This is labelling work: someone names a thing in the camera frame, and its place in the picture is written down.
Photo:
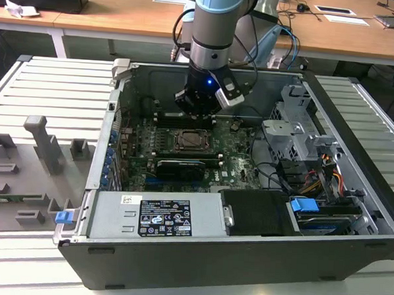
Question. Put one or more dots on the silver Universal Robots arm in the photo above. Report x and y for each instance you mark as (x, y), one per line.
(213, 26)

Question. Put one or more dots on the CPU socket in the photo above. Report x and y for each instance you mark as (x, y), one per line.
(177, 149)

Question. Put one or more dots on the black RAM slots row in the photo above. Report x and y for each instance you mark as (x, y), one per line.
(186, 155)
(170, 120)

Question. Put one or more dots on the black graphics card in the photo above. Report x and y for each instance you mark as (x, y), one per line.
(179, 169)

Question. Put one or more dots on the green motherboard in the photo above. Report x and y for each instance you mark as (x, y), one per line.
(235, 169)

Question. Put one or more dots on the pale blue teach pendant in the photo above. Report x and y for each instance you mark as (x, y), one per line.
(266, 47)

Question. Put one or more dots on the silver metal drive cage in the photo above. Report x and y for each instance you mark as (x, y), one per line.
(286, 139)

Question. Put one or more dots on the black plastic air shroud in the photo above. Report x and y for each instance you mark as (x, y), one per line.
(256, 213)

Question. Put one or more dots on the black computer mouse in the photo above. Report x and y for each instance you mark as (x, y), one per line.
(302, 7)

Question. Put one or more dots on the grey power supply unit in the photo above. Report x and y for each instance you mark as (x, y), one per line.
(114, 212)

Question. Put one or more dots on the white paper sheet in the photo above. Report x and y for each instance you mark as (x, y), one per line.
(346, 20)

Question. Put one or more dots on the black open PC case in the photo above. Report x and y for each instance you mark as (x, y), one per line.
(210, 267)

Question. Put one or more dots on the hard disk in blue carrier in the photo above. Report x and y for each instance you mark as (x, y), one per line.
(325, 220)

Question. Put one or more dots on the blue case latch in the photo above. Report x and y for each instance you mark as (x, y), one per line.
(63, 218)

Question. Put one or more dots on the grey parts rack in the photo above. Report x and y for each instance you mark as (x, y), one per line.
(23, 178)

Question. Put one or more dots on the crumpled white paper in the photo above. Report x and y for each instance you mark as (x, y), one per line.
(21, 8)

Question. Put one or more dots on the green RAM stick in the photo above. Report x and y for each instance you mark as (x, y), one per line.
(12, 197)

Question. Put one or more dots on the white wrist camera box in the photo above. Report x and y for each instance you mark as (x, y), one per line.
(226, 101)

